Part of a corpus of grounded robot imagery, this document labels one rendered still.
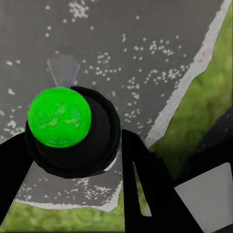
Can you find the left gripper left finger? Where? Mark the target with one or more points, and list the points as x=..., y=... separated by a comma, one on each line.
x=15, y=162

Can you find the insectifuge atomizer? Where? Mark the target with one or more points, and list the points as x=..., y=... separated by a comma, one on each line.
x=72, y=131

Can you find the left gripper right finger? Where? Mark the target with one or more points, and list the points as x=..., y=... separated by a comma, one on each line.
x=168, y=212

